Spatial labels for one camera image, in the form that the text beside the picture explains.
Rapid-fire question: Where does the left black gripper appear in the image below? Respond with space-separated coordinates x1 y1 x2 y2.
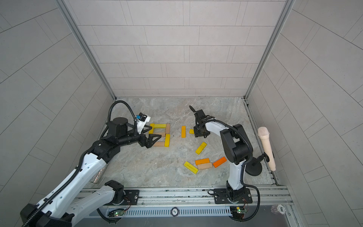
118 124 162 148

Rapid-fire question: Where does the natural wood block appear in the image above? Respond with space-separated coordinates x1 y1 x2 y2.
197 163 213 170
165 124 170 134
155 132 166 137
153 142 165 147

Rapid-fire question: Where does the orange block small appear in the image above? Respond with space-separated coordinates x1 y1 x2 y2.
181 126 187 138

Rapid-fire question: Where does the yellow block bottom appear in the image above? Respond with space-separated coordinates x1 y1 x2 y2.
164 134 170 147

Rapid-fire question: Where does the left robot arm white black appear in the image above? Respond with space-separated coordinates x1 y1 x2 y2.
20 113 161 227

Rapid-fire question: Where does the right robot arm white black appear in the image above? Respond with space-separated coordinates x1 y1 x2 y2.
189 106 262 201

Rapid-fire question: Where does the black round stand base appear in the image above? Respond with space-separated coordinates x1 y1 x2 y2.
245 152 269 176

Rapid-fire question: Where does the left circuit board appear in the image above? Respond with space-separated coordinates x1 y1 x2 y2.
108 209 125 218

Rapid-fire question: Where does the circuit board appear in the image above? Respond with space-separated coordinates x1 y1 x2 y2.
108 209 125 218
230 207 248 218

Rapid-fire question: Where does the right circuit board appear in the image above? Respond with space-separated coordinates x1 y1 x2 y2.
230 207 248 218

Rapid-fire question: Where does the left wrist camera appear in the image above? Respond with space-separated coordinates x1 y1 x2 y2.
137 113 151 134

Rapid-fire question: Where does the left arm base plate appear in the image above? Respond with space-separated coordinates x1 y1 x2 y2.
107 190 140 206

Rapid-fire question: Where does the beige cylinder post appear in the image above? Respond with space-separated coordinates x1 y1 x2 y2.
258 127 276 171

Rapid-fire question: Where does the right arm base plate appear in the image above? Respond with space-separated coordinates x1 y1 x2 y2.
208 188 253 204

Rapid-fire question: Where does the aluminium rail frame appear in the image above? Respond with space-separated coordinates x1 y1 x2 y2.
72 185 301 227

